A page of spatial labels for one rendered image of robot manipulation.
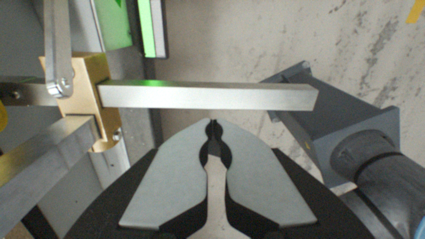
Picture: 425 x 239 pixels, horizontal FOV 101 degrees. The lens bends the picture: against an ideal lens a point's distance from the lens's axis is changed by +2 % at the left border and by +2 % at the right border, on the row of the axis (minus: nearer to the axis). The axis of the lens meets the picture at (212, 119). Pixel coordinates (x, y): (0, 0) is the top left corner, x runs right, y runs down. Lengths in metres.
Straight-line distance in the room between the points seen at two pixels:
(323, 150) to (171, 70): 0.86
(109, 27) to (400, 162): 0.70
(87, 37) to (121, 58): 0.13
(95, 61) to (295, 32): 1.04
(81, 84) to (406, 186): 0.66
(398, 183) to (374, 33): 0.95
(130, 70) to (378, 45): 1.33
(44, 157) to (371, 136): 0.73
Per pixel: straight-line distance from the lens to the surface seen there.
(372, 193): 0.62
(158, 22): 0.37
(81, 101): 0.28
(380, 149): 0.69
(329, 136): 0.67
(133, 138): 0.47
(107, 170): 0.69
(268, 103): 0.25
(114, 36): 0.33
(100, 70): 0.28
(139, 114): 0.43
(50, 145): 0.24
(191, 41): 1.07
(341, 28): 1.29
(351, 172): 0.70
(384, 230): 0.61
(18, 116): 0.51
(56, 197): 0.61
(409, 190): 0.62
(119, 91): 0.26
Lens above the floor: 1.06
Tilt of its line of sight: 62 degrees down
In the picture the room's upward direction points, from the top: 177 degrees clockwise
